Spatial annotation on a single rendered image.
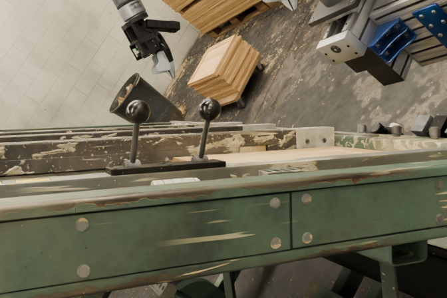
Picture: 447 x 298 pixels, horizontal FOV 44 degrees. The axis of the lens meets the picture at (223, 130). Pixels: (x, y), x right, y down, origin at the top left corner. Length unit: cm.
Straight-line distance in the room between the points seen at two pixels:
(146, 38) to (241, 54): 312
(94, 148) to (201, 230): 68
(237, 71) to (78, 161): 346
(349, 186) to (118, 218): 32
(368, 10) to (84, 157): 100
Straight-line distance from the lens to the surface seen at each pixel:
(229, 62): 467
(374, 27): 183
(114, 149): 134
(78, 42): 689
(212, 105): 89
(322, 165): 105
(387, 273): 100
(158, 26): 171
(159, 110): 582
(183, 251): 68
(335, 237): 78
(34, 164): 131
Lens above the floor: 171
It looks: 21 degrees down
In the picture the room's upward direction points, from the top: 54 degrees counter-clockwise
